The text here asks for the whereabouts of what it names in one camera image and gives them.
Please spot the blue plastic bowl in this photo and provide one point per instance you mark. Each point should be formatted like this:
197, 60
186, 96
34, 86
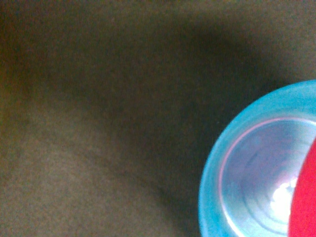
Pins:
250, 176

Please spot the black tablecloth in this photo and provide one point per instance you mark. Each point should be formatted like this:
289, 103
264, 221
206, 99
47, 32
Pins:
109, 108

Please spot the pink plastic bowl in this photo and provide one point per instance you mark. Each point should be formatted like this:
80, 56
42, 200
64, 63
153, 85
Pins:
302, 221

